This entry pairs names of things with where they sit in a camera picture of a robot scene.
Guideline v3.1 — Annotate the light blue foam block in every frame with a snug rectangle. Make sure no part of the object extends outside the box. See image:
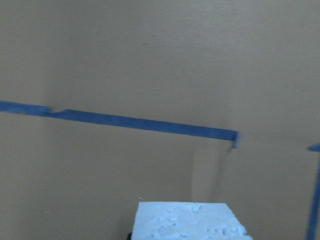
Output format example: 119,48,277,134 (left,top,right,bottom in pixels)
131,201,252,240

